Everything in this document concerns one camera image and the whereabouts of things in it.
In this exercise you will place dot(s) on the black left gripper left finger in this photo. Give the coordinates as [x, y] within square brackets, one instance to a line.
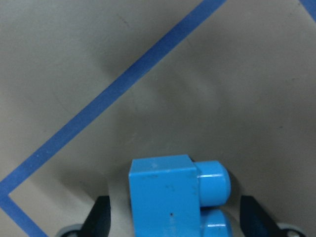
[98, 222]

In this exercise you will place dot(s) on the blue toy block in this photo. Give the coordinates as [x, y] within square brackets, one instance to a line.
[175, 196]

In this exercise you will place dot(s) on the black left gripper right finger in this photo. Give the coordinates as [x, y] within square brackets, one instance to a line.
[254, 220]

